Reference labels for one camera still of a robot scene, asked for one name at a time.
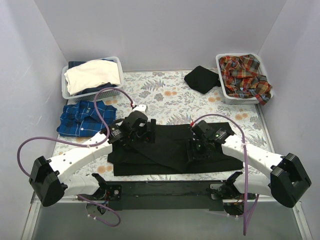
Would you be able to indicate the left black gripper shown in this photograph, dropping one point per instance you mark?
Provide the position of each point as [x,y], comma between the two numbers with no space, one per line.
[151,131]

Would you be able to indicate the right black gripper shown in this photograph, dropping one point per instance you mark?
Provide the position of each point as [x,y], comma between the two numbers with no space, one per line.
[191,150]

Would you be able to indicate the black long sleeve shirt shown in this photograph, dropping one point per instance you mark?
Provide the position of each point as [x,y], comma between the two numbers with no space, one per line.
[167,156]

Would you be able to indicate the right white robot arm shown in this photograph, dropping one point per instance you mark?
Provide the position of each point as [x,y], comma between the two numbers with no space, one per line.
[283,177]

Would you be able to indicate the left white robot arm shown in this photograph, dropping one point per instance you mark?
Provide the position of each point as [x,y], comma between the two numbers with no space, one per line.
[52,179]

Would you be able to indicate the left white plastic basket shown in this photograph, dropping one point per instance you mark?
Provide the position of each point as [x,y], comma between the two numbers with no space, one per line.
[81,80]

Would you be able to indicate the white plastic basket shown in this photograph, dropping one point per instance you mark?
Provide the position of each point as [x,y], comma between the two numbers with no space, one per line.
[220,62]
[81,80]

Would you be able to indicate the floral patterned table mat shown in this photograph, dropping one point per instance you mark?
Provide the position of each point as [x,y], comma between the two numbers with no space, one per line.
[171,101]

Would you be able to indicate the right white plastic basket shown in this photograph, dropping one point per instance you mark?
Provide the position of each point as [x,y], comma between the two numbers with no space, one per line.
[220,62]

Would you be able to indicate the blue plaid shirt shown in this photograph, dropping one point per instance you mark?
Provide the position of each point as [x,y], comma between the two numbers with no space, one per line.
[81,120]

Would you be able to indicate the folded black shirt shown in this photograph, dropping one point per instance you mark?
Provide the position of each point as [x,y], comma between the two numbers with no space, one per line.
[202,79]

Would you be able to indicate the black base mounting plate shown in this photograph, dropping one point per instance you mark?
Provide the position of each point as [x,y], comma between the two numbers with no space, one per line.
[169,195]

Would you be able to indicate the cream white folded shirt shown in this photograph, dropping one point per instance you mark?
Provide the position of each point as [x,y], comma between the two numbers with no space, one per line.
[91,75]

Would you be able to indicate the red plaid shirt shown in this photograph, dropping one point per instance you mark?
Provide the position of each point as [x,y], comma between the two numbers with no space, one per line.
[246,77]

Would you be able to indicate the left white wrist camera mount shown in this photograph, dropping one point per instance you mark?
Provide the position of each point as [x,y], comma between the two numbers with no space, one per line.
[140,108]

